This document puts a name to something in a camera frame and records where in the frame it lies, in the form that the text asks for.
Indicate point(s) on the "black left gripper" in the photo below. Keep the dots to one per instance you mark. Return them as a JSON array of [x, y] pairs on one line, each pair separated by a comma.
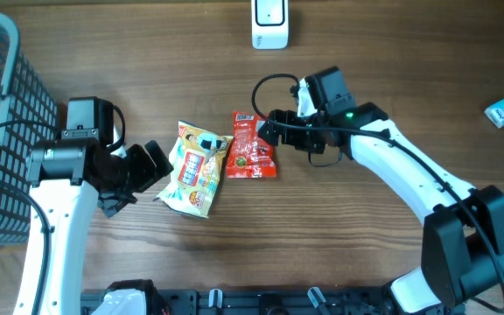
[[147, 171]]

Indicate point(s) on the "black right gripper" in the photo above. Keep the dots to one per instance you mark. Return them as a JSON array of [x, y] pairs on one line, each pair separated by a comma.
[[290, 116]]

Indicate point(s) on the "red snack bag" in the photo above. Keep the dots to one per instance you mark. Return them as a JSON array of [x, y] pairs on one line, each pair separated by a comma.
[[250, 157]]

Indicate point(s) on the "yellow wet wipes pack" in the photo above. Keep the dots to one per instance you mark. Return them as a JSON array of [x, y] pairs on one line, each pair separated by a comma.
[[197, 158]]

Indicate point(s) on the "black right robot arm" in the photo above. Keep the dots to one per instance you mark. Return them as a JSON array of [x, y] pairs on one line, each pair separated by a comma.
[[463, 226]]

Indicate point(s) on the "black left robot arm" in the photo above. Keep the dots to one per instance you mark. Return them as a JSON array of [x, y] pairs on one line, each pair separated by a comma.
[[85, 168]]

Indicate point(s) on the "white barcode scanner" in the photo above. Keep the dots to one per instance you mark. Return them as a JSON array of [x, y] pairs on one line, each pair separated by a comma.
[[270, 24]]

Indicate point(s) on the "grey plastic shopping basket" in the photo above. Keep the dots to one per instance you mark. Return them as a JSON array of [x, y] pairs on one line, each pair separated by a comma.
[[27, 114]]

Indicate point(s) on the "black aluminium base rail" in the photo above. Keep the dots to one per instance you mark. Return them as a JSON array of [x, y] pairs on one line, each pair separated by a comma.
[[349, 301]]

